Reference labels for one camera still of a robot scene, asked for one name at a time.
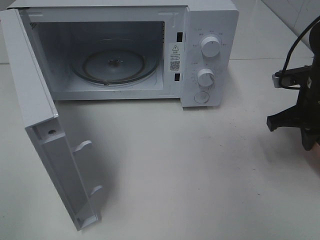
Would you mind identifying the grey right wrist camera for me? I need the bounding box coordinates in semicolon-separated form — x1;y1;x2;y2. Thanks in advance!
272;65;312;90

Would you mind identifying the glass microwave turntable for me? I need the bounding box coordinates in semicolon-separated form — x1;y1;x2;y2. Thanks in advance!
70;38;163;86

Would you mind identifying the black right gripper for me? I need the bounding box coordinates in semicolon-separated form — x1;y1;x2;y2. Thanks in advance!
266;23;320;151

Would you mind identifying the white microwave oven body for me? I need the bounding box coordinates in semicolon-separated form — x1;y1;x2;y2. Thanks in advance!
0;0;239;111

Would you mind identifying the white microwave door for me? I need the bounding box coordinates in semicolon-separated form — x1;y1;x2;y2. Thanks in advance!
0;8;99;230

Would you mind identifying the black camera cable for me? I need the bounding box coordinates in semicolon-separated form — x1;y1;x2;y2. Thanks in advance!
274;16;320;90

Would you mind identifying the upper white microwave knob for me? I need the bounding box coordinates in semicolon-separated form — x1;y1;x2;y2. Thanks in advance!
200;36;221;58

